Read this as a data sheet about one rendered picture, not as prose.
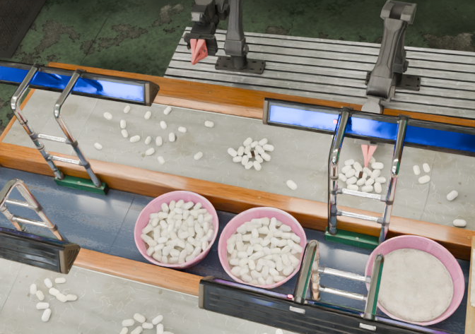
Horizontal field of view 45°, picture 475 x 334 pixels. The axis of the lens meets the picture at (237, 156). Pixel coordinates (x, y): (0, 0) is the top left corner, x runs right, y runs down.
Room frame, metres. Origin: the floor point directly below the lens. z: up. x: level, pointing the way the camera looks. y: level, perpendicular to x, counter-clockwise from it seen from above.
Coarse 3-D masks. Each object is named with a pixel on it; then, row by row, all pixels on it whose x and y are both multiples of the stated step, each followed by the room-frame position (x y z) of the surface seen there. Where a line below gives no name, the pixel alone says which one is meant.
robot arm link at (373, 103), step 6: (366, 90) 1.17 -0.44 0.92; (390, 90) 1.14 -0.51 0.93; (366, 96) 1.16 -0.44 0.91; (372, 96) 1.10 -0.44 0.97; (390, 96) 1.13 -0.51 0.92; (366, 102) 1.09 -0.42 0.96; (372, 102) 1.09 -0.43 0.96; (378, 102) 1.08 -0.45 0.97; (366, 108) 1.08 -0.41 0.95; (372, 108) 1.07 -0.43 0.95; (378, 108) 1.07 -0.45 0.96
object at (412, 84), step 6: (396, 72) 1.38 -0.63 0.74; (366, 78) 1.44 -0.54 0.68; (396, 78) 1.37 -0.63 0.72; (402, 78) 1.40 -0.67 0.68; (408, 78) 1.39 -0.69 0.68; (414, 78) 1.39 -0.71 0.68; (420, 78) 1.38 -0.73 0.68; (366, 84) 1.41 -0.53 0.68; (396, 84) 1.37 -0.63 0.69; (402, 84) 1.37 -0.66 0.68; (408, 84) 1.37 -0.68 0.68; (414, 84) 1.36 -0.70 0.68; (420, 84) 1.36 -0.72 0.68; (414, 90) 1.34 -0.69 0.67
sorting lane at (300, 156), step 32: (32, 96) 1.66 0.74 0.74; (96, 128) 1.42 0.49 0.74; (128, 128) 1.39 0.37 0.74; (160, 128) 1.36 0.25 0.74; (192, 128) 1.33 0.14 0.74; (224, 128) 1.30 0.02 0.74; (256, 128) 1.26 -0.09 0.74; (128, 160) 1.24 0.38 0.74; (192, 160) 1.18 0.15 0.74; (224, 160) 1.15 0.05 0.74; (256, 160) 1.13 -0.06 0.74; (288, 160) 1.10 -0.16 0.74; (320, 160) 1.07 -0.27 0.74; (384, 160) 1.02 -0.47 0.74; (416, 160) 0.99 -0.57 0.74; (448, 160) 0.97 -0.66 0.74; (288, 192) 0.98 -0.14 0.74; (320, 192) 0.95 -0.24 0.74; (384, 192) 0.90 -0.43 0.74; (416, 192) 0.88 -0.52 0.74; (448, 192) 0.86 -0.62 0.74; (448, 224) 0.75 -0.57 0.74
